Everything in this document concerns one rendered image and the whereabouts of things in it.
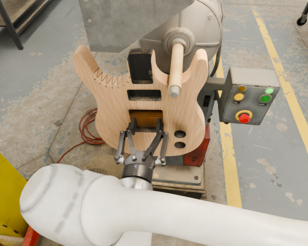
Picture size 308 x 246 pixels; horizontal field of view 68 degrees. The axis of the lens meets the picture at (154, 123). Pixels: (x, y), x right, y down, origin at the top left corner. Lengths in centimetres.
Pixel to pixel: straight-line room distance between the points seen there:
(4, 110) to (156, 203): 244
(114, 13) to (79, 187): 27
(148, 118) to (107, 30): 34
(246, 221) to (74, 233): 23
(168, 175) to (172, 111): 89
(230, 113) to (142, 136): 36
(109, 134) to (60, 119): 158
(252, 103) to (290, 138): 148
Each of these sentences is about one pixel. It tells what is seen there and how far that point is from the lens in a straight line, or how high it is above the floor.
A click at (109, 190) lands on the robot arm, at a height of 129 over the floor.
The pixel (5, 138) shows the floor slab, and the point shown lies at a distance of 239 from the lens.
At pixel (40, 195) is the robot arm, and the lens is 35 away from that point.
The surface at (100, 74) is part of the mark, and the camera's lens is 64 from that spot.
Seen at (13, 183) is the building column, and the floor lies 39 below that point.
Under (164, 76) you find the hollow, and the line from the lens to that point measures 61.
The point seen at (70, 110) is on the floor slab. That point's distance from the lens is 237.
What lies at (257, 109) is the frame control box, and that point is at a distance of 91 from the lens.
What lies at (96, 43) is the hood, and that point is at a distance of 43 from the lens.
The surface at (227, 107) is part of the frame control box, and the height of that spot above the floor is 101.
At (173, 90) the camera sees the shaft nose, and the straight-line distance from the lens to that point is 53.
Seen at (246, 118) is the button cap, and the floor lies 99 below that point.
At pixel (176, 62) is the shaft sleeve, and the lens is 61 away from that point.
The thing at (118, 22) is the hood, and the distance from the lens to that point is 40.
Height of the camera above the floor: 161
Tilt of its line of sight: 49 degrees down
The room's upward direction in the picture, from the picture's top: straight up
